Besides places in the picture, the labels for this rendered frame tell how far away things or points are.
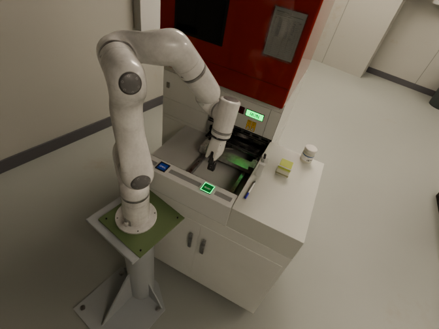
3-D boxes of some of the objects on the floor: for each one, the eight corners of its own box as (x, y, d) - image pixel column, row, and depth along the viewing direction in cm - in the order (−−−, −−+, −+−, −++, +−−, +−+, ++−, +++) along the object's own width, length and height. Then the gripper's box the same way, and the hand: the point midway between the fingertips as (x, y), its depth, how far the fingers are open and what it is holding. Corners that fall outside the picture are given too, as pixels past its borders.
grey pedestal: (119, 363, 148) (98, 313, 93) (73, 309, 164) (32, 239, 109) (180, 292, 182) (191, 224, 127) (138, 253, 197) (130, 178, 142)
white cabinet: (178, 198, 243) (185, 125, 188) (275, 246, 222) (314, 180, 167) (132, 252, 197) (124, 177, 143) (249, 320, 176) (291, 262, 121)
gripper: (222, 143, 101) (211, 180, 111) (234, 132, 114) (224, 166, 123) (205, 136, 103) (195, 173, 112) (219, 125, 116) (210, 160, 125)
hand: (211, 166), depth 117 cm, fingers closed
